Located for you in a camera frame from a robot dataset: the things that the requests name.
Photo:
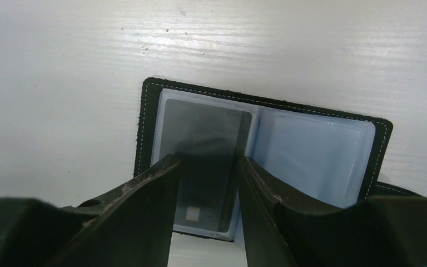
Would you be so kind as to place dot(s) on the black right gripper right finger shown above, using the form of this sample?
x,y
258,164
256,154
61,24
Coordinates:
x,y
284,227

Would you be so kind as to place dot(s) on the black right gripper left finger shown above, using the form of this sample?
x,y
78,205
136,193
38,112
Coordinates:
x,y
130,225

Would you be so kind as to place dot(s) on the black leather card holder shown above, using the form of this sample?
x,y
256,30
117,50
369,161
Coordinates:
x,y
333,156

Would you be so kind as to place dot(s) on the black chip card in holder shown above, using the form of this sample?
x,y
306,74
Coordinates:
x,y
208,140

